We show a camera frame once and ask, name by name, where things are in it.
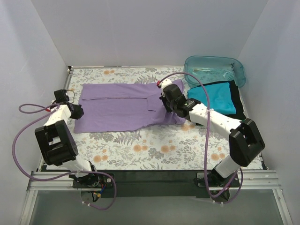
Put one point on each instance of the aluminium frame rail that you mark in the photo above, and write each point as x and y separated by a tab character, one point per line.
252	179

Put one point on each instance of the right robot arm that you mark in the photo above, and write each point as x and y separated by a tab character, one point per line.
245	140

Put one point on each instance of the purple t shirt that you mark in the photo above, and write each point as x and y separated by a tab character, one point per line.
120	107

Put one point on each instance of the teal plastic bin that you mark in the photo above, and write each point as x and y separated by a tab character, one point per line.
209	69

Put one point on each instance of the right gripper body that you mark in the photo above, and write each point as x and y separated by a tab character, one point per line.
164	103

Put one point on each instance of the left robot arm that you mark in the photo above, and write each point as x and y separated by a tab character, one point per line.
57	145

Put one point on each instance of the teal folded t shirt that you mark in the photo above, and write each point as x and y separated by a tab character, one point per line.
219	95

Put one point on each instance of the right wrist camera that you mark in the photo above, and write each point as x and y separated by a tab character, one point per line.
164	83

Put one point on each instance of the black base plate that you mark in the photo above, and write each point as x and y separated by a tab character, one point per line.
158	183

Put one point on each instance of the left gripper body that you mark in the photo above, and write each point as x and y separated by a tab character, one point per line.
78	111

